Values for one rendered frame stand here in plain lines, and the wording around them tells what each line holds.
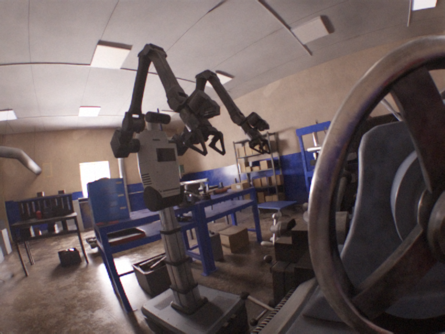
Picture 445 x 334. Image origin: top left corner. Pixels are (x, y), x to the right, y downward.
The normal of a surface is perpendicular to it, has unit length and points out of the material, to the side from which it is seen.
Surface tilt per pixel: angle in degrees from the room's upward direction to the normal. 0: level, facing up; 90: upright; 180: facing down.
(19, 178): 90
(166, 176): 90
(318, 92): 90
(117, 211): 90
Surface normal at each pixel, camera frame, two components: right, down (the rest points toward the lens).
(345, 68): -0.69, 0.09
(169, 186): 0.81, -0.15
